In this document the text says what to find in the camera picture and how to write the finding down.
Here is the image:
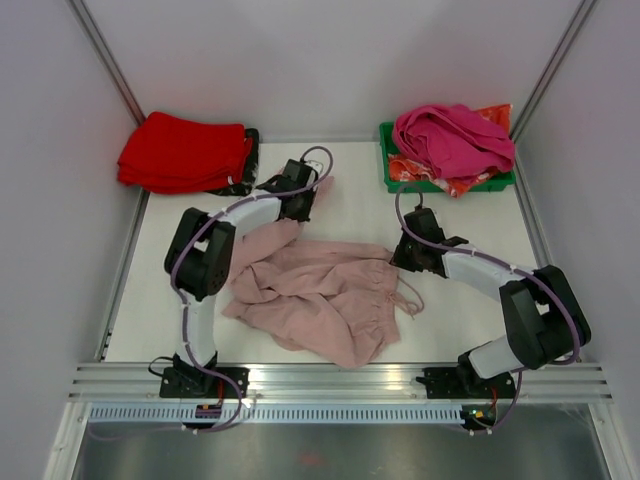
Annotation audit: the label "aluminium mounting rail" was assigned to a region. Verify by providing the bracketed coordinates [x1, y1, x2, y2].
[67, 362, 613, 404]

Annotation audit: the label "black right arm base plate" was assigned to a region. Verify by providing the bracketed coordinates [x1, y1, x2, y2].
[415, 367, 516, 400]

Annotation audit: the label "green plastic bin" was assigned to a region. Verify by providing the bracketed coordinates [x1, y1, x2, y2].
[378, 121, 516, 193]

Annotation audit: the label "right aluminium frame post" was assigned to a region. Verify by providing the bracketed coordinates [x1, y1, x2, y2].
[511, 0, 599, 142]

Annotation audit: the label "folded red trousers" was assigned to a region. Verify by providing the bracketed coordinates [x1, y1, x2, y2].
[117, 112, 254, 194]

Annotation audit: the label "slotted grey cable duct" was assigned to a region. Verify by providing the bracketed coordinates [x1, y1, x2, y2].
[89, 403, 464, 425]

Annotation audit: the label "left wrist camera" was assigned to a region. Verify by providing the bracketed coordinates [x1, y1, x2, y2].
[302, 159, 324, 175]

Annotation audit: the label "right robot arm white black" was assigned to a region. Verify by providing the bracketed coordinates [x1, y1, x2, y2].
[391, 206, 592, 398]

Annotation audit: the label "magenta crumpled trousers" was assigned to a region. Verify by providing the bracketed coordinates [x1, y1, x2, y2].
[392, 104, 515, 179]

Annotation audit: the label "left aluminium frame post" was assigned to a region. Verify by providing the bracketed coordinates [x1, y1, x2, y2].
[67, 0, 146, 126]

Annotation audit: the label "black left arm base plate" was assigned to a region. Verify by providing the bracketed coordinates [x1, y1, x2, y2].
[159, 367, 250, 400]

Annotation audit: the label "aluminium frame post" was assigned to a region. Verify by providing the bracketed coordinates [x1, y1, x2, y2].
[511, 0, 599, 142]
[67, 0, 146, 126]

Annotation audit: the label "folded black patterned trousers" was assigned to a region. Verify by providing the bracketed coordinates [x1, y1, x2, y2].
[208, 128, 260, 197]

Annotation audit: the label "orange floral trousers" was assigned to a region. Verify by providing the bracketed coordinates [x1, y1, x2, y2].
[400, 104, 512, 198]

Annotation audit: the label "light pink trousers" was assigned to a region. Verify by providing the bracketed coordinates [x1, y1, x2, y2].
[222, 219, 424, 369]

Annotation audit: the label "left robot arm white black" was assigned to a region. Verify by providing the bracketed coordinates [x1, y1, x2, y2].
[160, 158, 328, 398]

